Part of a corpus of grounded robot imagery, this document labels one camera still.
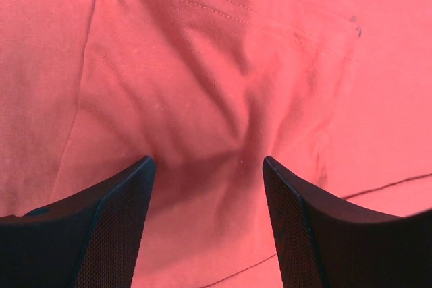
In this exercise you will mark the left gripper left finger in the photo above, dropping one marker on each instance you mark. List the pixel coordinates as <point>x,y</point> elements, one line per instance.
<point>89,239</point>

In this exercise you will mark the red t shirt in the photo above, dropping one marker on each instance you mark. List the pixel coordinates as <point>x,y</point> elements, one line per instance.
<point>338,91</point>

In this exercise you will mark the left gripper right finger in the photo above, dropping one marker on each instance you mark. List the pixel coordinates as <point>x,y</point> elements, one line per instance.
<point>324,241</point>

